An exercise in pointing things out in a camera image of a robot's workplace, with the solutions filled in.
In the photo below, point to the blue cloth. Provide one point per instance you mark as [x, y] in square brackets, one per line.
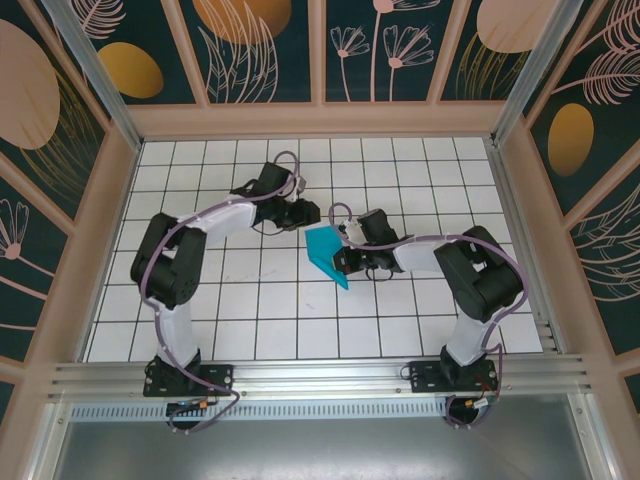
[320, 245]

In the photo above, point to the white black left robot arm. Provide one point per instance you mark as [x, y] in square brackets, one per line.
[170, 260]

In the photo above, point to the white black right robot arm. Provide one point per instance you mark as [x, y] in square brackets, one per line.
[480, 280]

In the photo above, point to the grey metal sheet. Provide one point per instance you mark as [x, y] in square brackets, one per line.
[320, 450]

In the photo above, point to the orange circle pink leaves panel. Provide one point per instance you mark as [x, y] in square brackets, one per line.
[240, 20]

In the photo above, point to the gold oval pink fern panel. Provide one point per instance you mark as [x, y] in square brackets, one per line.
[570, 140]

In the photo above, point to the pink oval gold grass panel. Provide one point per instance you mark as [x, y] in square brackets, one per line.
[500, 25]
[30, 100]

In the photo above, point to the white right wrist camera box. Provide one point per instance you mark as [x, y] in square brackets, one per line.
[351, 230]

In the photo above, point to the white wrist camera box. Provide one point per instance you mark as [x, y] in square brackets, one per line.
[351, 230]
[300, 184]

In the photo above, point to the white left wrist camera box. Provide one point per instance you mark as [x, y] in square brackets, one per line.
[300, 184]

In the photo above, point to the long aluminium mounting rail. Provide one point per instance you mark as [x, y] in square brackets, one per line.
[320, 375]

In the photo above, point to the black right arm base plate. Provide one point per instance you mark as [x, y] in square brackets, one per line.
[425, 377]

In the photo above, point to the aluminium table side rail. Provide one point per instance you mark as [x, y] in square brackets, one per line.
[526, 250]

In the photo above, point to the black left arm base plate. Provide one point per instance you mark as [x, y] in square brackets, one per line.
[220, 377]

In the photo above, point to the pink flowers wall panel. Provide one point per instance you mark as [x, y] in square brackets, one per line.
[400, 50]

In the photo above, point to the aluminium corner post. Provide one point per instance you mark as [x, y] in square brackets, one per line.
[529, 75]
[98, 75]

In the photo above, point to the gold oval wall panel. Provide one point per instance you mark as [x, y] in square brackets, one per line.
[130, 70]

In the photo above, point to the pink fern wall panel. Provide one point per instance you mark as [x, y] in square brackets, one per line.
[615, 260]

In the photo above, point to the single pink flower wall panel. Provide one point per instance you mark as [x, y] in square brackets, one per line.
[25, 250]

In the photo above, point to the aluminium frame upright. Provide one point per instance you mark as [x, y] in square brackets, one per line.
[592, 440]
[42, 445]

